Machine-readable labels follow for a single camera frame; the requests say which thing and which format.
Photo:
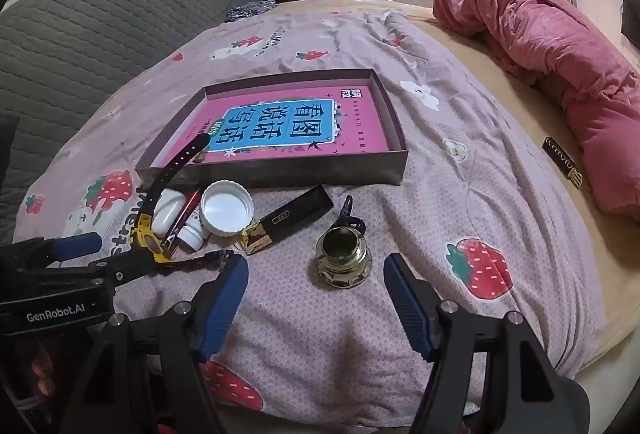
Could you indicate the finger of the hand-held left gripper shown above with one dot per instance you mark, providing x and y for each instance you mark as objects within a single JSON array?
[
  {"x": 77, "y": 245},
  {"x": 120, "y": 270}
]

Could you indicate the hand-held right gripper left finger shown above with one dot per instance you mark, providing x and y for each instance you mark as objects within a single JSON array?
[{"x": 225, "y": 304}]

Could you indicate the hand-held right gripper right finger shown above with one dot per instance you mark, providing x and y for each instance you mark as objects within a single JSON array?
[{"x": 407, "y": 304}]

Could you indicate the yellow and black wristwatch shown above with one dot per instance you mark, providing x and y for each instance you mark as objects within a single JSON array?
[{"x": 145, "y": 236}]

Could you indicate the white earbuds case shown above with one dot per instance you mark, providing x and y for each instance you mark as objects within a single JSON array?
[{"x": 167, "y": 211}]

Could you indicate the small white bottle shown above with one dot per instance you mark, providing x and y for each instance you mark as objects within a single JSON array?
[{"x": 191, "y": 236}]

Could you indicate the brass metal pot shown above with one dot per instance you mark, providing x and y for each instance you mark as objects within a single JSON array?
[{"x": 342, "y": 259}]

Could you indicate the white ribbed jar lid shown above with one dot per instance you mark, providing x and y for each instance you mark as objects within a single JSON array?
[{"x": 227, "y": 206}]

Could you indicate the black hair clip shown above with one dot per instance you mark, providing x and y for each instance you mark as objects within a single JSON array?
[{"x": 346, "y": 209}]

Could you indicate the black and gold slim box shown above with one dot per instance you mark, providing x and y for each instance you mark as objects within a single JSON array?
[{"x": 300, "y": 206}]

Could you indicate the shallow dark cardboard box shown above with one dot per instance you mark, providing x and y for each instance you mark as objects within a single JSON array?
[{"x": 280, "y": 174}]

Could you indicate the person's left hand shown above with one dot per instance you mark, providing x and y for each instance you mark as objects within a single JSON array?
[{"x": 40, "y": 376}]

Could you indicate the pink and blue book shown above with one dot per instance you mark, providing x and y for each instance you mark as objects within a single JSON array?
[{"x": 355, "y": 124}]

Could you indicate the black and gold mattress label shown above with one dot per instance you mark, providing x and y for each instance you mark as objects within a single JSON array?
[{"x": 562, "y": 159}]

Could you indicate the grey quilted cover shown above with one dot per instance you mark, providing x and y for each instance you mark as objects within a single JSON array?
[{"x": 100, "y": 29}]

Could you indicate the beige bed sheet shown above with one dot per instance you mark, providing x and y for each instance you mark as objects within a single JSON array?
[{"x": 500, "y": 84}]

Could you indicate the strawberry printed blanket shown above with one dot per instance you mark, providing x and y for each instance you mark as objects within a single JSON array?
[{"x": 350, "y": 39}]

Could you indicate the dark patterned cloth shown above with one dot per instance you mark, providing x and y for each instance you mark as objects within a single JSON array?
[{"x": 250, "y": 10}]

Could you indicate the pink quilt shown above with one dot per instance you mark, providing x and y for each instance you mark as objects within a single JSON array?
[{"x": 550, "y": 44}]

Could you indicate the black rectangular object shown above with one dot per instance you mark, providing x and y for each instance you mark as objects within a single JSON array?
[{"x": 631, "y": 21}]

